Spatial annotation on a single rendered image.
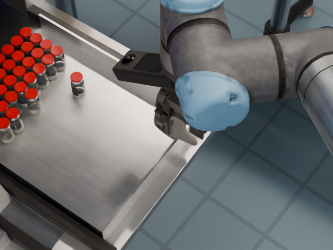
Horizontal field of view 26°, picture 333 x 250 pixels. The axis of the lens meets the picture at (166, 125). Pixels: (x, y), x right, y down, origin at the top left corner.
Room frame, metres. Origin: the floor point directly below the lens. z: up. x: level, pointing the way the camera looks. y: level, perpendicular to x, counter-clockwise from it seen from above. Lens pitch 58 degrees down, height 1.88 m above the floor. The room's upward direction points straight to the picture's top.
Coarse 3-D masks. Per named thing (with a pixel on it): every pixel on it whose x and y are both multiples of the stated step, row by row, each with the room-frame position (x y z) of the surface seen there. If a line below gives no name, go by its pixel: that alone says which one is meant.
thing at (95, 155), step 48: (96, 48) 0.75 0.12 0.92; (48, 96) 0.67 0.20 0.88; (96, 96) 0.67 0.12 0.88; (144, 96) 0.67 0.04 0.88; (0, 144) 0.58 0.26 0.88; (48, 144) 0.58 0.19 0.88; (96, 144) 0.58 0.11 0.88; (144, 144) 0.58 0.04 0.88; (48, 192) 0.48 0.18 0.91; (96, 192) 0.49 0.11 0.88
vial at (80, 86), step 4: (72, 84) 0.67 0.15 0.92; (76, 84) 0.67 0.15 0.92; (80, 84) 0.67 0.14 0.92; (84, 84) 0.68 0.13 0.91; (80, 88) 0.67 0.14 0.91; (84, 88) 0.68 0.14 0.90; (80, 92) 0.67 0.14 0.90; (84, 92) 0.67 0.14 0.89; (76, 96) 0.67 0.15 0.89; (80, 96) 0.67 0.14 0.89
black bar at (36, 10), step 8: (32, 8) 0.85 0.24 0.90; (40, 8) 0.85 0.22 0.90; (32, 16) 0.84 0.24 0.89; (48, 16) 0.83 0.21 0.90; (64, 24) 0.81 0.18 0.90; (72, 32) 0.79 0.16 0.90; (80, 32) 0.79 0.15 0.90; (88, 40) 0.78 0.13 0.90; (96, 40) 0.78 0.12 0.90; (104, 48) 0.76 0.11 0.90; (120, 56) 0.74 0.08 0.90
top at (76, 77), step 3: (75, 72) 0.69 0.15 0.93; (78, 72) 0.69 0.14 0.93; (72, 75) 0.68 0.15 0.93; (75, 75) 0.68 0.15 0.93; (78, 75) 0.68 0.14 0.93; (81, 75) 0.68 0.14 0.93; (72, 78) 0.68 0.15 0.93; (75, 78) 0.68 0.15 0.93; (78, 78) 0.68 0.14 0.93; (81, 78) 0.68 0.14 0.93; (72, 81) 0.67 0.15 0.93; (75, 81) 0.67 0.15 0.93; (78, 81) 0.67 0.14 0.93
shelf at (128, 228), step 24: (0, 0) 0.88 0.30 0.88; (0, 24) 0.83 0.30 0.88; (24, 24) 0.83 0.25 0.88; (72, 24) 0.83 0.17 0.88; (0, 48) 0.77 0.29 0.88; (120, 48) 0.77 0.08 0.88; (168, 168) 0.54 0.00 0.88; (144, 192) 0.50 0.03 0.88; (144, 216) 0.46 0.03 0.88; (72, 240) 0.42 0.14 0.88; (120, 240) 0.42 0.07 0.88
